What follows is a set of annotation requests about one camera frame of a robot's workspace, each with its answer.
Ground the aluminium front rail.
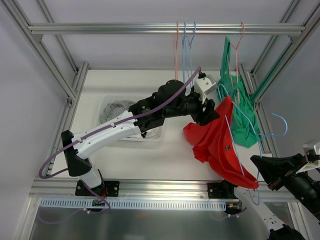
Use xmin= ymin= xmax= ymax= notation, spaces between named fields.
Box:
xmin=29 ymin=177 xmax=298 ymax=202

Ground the aluminium hanging rail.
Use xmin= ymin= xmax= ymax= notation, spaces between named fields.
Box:
xmin=28 ymin=23 xmax=306 ymax=36

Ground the white plastic basket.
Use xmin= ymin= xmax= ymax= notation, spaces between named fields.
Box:
xmin=96 ymin=94 xmax=166 ymax=143

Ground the red tank top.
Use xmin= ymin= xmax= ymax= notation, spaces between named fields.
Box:
xmin=183 ymin=96 xmax=259 ymax=189

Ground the grey tank top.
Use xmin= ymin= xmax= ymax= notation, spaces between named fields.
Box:
xmin=99 ymin=99 xmax=136 ymax=124

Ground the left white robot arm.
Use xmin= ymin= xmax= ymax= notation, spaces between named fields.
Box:
xmin=61 ymin=76 xmax=220 ymax=196

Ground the white tank top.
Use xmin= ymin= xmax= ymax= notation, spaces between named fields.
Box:
xmin=130 ymin=127 xmax=159 ymax=139

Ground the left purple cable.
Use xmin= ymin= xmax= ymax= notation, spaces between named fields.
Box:
xmin=38 ymin=65 xmax=202 ymax=180

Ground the aluminium frame right post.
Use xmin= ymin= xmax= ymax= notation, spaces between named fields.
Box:
xmin=238 ymin=0 xmax=320 ymax=105

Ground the aluminium frame left post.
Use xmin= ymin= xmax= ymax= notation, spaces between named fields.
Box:
xmin=0 ymin=0 xmax=90 ymax=108

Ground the aluminium frame post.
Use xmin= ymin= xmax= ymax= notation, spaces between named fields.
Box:
xmin=238 ymin=0 xmax=320 ymax=105
xmin=0 ymin=0 xmax=90 ymax=108

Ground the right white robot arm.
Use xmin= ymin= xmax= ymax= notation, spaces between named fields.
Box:
xmin=223 ymin=153 xmax=320 ymax=240

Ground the green tank top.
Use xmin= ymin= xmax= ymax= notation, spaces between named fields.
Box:
xmin=218 ymin=36 xmax=260 ymax=148

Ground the pink hanger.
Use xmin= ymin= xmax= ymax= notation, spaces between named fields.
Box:
xmin=173 ymin=22 xmax=179 ymax=80
xmin=229 ymin=21 xmax=246 ymax=105

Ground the white slotted cable duct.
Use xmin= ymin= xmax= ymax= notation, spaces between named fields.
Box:
xmin=39 ymin=198 xmax=227 ymax=212

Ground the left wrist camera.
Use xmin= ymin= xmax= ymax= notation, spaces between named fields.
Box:
xmin=194 ymin=74 xmax=217 ymax=104

